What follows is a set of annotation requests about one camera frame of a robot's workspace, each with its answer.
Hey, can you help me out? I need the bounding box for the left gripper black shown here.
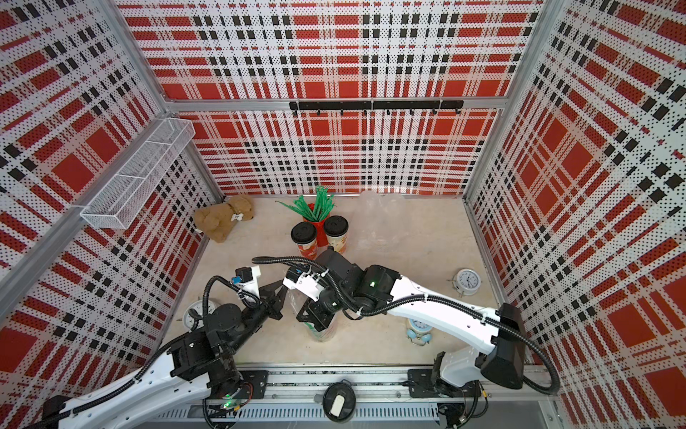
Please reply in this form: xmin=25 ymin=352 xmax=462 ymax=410
xmin=227 ymin=278 xmax=290 ymax=354

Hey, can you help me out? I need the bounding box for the clear plastic carrier bag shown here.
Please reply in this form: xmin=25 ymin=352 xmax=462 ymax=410
xmin=289 ymin=290 xmax=338 ymax=342

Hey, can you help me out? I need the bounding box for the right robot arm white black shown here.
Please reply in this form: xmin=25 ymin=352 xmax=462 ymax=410
xmin=283 ymin=250 xmax=561 ymax=395

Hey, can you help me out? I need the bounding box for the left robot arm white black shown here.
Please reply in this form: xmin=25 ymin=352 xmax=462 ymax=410
xmin=35 ymin=282 xmax=287 ymax=428

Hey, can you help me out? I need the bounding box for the left black lid red cup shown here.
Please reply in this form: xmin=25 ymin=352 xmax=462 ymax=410
xmin=290 ymin=222 xmax=318 ymax=260

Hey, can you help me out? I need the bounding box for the red straw holder cup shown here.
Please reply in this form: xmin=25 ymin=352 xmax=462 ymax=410
xmin=308 ymin=212 xmax=329 ymax=248

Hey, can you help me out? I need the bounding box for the white alarm clock left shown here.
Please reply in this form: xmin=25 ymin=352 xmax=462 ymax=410
xmin=182 ymin=300 xmax=205 ymax=331

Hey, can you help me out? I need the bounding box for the white alarm clock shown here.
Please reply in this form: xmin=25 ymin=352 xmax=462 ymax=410
xmin=452 ymin=268 xmax=482 ymax=296
xmin=182 ymin=300 xmax=205 ymax=331

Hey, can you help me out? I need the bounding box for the brown teddy bear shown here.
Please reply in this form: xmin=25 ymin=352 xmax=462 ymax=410
xmin=193 ymin=195 xmax=255 ymax=243

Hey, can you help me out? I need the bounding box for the green straws bundle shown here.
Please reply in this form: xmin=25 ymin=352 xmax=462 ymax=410
xmin=279 ymin=186 xmax=335 ymax=223

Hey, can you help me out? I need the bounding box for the light blue alarm clock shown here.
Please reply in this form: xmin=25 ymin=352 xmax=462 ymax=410
xmin=407 ymin=318 xmax=433 ymax=347

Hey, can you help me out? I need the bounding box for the white alarm clock right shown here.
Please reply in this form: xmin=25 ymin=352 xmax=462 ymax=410
xmin=452 ymin=268 xmax=482 ymax=296

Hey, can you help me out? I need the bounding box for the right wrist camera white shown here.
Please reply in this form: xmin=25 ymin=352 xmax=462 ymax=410
xmin=282 ymin=267 xmax=324 ymax=301

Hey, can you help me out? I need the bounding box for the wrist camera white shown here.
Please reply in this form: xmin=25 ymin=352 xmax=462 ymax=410
xmin=232 ymin=266 xmax=261 ymax=307
xmin=282 ymin=267 xmax=324 ymax=301

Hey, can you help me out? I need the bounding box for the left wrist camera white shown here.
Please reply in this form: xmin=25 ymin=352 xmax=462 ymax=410
xmin=232 ymin=266 xmax=261 ymax=307

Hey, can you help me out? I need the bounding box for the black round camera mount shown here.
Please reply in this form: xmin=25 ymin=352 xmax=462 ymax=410
xmin=322 ymin=380 xmax=357 ymax=424

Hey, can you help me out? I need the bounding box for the white wire mesh basket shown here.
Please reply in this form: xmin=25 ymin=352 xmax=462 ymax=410
xmin=80 ymin=118 xmax=195 ymax=230

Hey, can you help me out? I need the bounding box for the black hook rail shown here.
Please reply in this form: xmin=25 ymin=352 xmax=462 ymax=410
xmin=289 ymin=99 xmax=464 ymax=114

